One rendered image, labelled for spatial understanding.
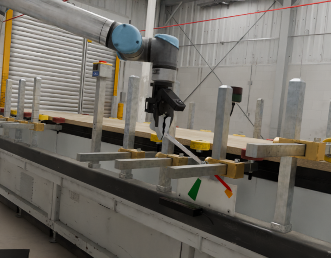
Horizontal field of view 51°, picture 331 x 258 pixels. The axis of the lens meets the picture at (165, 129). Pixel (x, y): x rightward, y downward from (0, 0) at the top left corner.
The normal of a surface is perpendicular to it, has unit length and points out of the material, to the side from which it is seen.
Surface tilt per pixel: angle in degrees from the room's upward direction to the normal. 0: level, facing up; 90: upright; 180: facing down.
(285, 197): 90
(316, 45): 90
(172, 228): 90
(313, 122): 90
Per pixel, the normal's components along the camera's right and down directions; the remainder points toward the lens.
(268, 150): 0.69, 0.10
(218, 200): -0.72, -0.03
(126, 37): 0.05, 0.08
